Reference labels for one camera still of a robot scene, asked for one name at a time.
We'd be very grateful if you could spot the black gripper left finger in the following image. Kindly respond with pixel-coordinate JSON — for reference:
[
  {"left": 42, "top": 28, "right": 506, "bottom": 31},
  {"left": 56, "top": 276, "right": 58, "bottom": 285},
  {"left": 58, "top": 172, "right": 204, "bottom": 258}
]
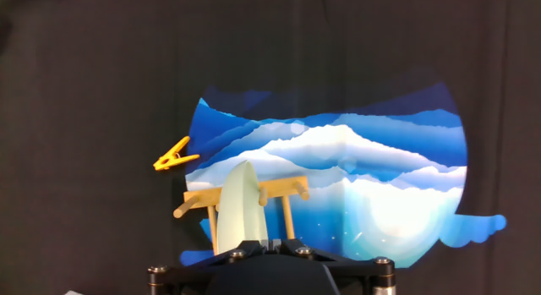
[{"left": 146, "top": 238, "right": 266, "bottom": 295}]

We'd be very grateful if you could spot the black cloth with blue print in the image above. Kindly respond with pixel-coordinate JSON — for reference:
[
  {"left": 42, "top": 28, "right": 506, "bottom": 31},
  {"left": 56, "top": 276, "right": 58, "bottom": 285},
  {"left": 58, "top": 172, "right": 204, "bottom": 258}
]
[{"left": 0, "top": 0, "right": 541, "bottom": 295}]

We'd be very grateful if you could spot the yellow plastic clothespin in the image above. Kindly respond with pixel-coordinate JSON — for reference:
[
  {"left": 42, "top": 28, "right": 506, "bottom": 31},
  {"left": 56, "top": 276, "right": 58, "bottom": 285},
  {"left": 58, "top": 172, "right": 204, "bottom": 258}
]
[{"left": 152, "top": 135, "right": 201, "bottom": 172}]

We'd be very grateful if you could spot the pale green round dish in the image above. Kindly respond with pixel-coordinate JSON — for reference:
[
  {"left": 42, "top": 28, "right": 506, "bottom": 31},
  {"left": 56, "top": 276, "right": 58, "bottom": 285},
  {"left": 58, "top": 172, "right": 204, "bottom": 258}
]
[{"left": 216, "top": 159, "right": 271, "bottom": 254}]

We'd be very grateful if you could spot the wooden peg dish rack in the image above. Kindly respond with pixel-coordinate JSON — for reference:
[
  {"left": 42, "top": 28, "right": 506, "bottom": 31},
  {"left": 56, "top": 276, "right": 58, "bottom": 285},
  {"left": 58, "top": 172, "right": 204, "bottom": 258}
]
[{"left": 172, "top": 175, "right": 311, "bottom": 256}]

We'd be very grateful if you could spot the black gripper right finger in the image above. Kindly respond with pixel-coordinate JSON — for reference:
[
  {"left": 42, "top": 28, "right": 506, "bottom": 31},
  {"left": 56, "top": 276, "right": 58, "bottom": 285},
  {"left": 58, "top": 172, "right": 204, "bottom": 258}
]
[{"left": 277, "top": 238, "right": 397, "bottom": 295}]

